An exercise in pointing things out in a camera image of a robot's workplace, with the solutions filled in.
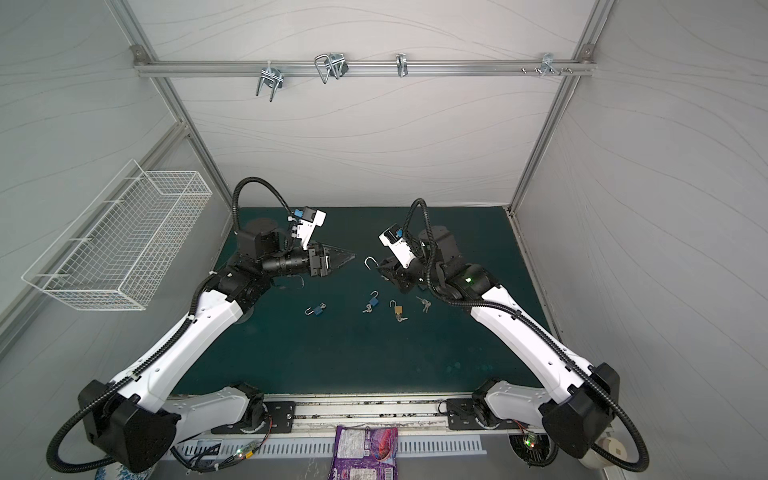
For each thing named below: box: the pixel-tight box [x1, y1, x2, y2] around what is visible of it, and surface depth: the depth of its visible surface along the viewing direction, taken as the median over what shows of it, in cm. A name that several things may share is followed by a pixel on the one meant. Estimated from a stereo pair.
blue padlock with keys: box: [362, 290, 379, 313], surface depth 95 cm
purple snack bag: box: [329, 425, 399, 480], surface depth 69 cm
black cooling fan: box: [508, 433, 558, 468], surface depth 73 cm
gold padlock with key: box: [389, 300, 408, 323], surface depth 93 cm
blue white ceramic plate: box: [95, 463, 155, 480], surface depth 66 cm
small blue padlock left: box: [304, 302, 327, 316], surface depth 95 cm
